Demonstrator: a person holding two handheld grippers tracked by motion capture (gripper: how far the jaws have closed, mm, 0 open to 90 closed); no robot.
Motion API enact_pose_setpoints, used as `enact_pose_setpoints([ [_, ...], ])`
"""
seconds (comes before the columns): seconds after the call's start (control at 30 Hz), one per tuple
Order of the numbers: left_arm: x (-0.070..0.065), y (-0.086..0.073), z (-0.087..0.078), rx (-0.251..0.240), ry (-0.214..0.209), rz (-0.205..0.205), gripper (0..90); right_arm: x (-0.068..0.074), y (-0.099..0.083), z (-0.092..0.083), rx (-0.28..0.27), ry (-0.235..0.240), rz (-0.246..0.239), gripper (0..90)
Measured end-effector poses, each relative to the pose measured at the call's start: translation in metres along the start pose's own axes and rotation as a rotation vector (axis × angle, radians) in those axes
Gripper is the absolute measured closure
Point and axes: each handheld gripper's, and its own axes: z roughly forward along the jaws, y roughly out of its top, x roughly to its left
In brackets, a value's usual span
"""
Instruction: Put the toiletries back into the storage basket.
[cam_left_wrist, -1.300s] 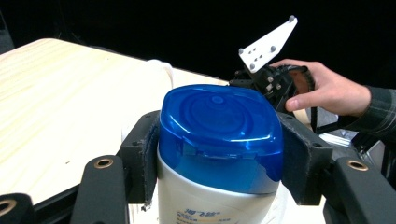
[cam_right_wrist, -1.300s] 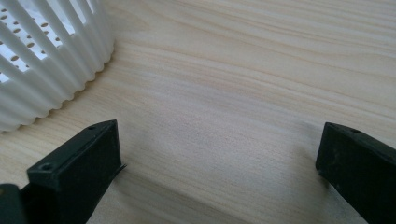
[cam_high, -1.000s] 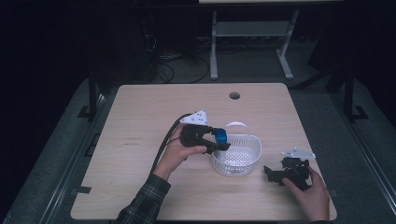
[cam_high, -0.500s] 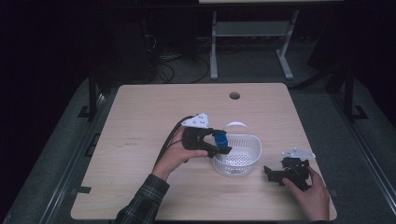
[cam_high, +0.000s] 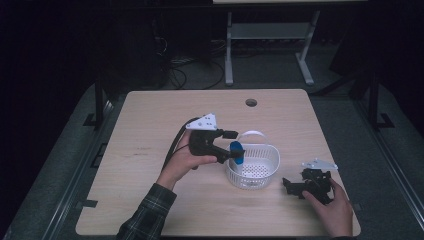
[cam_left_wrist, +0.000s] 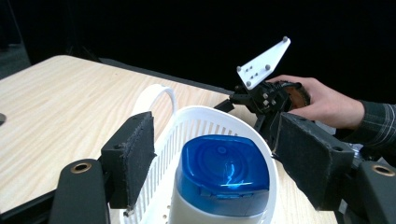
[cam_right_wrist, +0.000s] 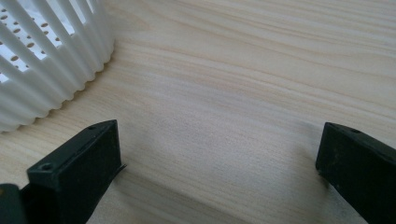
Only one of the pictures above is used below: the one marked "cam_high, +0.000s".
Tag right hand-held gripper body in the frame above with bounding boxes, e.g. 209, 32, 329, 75
300, 157, 339, 206

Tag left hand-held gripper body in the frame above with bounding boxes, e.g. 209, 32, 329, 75
185, 112, 226, 158

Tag white tube with blue cap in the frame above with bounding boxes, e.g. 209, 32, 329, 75
227, 140, 246, 175

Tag white plastic basket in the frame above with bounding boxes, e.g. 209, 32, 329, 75
223, 129, 281, 191

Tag person's left hand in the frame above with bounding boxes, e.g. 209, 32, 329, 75
155, 129, 219, 192

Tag person's right hand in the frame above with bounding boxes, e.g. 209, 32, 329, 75
301, 178, 354, 239

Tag grey metal stand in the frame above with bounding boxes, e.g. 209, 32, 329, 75
224, 9, 321, 87

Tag black floor cables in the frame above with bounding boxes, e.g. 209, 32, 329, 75
165, 57, 226, 91

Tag black metal post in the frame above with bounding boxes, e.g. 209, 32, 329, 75
367, 71, 381, 132
93, 75, 105, 130

